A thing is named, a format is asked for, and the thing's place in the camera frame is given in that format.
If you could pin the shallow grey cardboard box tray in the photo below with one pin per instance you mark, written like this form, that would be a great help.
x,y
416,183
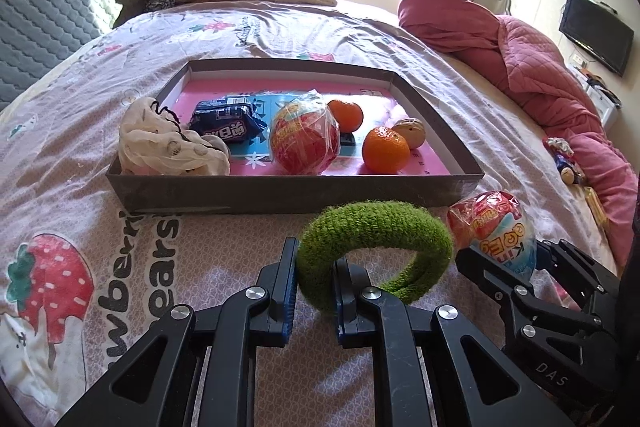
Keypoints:
x,y
440,173

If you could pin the pink strawberry bear bedsheet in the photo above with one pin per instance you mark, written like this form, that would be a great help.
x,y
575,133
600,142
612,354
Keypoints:
x,y
82,279

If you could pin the orange tangerine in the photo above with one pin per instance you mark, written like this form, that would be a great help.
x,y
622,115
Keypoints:
x,y
385,151
348,115

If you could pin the white drawer cabinet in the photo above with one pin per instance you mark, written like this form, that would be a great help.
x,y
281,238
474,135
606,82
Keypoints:
x,y
607,103

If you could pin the blue snack packet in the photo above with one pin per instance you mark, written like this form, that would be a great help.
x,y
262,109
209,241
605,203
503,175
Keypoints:
x,y
233,118

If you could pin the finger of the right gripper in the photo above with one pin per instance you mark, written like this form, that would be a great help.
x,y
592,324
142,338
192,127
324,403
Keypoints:
x,y
577,273
518,304

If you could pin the pink quilted duvet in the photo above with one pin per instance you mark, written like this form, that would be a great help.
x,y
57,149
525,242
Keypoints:
x,y
528,67

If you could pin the large red surprise egg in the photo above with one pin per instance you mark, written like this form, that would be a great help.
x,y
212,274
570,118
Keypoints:
x,y
304,137

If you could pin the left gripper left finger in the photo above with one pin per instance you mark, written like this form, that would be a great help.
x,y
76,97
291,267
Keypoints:
x,y
197,367

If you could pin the black wall television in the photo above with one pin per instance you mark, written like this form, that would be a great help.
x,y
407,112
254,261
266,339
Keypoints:
x,y
598,31

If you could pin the small colourful doll toy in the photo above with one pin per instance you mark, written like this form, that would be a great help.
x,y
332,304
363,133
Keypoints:
x,y
564,158

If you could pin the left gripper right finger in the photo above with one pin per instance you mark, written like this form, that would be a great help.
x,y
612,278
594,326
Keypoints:
x,y
433,368

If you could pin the brown walnut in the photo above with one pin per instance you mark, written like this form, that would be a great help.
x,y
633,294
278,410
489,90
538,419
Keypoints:
x,y
412,130

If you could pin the small red blue surprise egg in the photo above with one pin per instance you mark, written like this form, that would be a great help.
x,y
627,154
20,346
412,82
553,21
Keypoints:
x,y
495,224

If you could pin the white lace cloth black trim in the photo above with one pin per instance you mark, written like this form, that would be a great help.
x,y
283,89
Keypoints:
x,y
152,142

